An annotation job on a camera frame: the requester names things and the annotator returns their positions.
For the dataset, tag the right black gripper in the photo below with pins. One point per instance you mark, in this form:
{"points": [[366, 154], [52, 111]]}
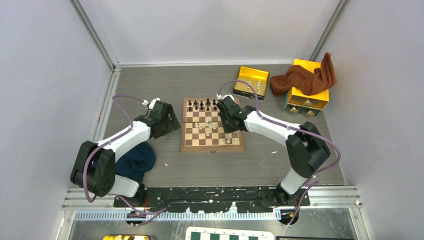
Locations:
{"points": [[227, 129]]}

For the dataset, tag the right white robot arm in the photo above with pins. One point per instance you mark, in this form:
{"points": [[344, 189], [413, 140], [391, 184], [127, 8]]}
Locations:
{"points": [[306, 149]]}

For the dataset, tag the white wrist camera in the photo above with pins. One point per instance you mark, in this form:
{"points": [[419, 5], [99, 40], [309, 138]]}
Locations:
{"points": [[220, 97], [150, 104]]}

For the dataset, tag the dark blue cloth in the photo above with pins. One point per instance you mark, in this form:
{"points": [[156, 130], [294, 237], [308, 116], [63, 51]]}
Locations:
{"points": [[136, 162]]}

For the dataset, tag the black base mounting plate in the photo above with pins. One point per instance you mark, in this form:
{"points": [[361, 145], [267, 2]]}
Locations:
{"points": [[210, 200]]}

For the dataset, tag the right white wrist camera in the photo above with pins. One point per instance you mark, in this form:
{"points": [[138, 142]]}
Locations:
{"points": [[220, 97]]}

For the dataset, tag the wooden chess board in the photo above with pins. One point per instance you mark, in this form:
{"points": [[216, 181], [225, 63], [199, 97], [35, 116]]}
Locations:
{"points": [[202, 129]]}

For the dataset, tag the green checkered calibration board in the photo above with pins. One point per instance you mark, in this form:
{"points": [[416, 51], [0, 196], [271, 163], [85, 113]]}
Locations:
{"points": [[207, 233]]}

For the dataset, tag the brown cloth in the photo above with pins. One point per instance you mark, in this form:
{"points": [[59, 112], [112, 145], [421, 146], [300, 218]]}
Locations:
{"points": [[310, 83]]}

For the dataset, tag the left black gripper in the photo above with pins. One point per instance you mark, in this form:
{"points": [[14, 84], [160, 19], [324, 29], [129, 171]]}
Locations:
{"points": [[173, 124]]}

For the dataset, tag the yellow drawer box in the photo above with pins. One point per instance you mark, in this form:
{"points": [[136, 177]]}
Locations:
{"points": [[296, 102]]}

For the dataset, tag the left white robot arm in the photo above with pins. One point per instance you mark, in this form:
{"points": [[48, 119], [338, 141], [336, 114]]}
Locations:
{"points": [[95, 166]]}

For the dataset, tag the gold metal tin tray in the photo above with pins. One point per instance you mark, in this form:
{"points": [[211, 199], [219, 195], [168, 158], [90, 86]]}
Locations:
{"points": [[257, 78]]}

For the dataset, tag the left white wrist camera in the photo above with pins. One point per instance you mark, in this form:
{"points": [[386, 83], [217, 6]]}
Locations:
{"points": [[150, 104]]}

